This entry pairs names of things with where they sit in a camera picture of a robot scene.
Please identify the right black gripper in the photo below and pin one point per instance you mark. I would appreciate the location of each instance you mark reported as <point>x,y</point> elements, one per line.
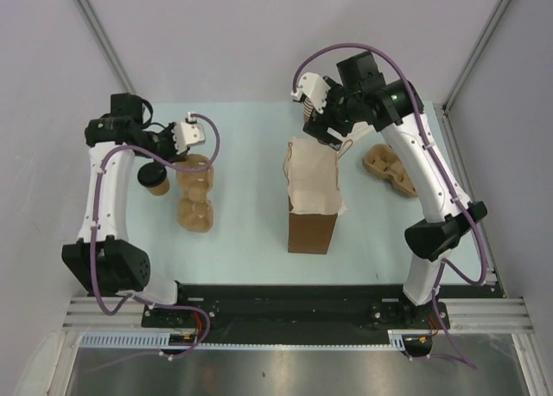
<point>319,124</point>

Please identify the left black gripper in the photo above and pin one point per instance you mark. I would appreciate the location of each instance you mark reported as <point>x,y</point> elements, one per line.
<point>173,156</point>

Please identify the black plastic cup lid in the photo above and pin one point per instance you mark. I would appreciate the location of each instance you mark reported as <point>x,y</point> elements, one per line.
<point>151,175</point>

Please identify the brown paper coffee cup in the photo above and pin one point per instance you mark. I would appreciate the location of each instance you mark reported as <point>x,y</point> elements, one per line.
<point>160,189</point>

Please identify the brown paper takeout bag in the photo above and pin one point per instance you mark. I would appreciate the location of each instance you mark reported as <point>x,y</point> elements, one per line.
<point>315,202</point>

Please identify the brown cardboard cup carrier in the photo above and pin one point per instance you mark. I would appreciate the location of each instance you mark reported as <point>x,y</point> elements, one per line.
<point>383,162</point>

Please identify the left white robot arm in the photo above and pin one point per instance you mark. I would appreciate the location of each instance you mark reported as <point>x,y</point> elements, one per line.
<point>102,258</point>

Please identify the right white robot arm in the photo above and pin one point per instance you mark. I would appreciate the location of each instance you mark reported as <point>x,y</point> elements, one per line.
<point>373,90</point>

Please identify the stack of brown paper cups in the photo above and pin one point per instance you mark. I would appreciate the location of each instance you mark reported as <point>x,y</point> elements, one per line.
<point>307,108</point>

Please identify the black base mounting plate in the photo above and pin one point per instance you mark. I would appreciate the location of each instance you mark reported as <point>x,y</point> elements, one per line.
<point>303,315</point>

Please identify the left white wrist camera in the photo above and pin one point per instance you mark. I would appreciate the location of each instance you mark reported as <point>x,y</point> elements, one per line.
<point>188,133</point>

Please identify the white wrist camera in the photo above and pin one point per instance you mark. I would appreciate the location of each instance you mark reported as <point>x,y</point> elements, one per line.
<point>313,87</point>
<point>188,133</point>

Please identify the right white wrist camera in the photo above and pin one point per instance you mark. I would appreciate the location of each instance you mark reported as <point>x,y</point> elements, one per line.
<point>313,87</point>

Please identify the white slotted cable duct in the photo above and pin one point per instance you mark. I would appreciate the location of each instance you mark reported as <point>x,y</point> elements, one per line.
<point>166,342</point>

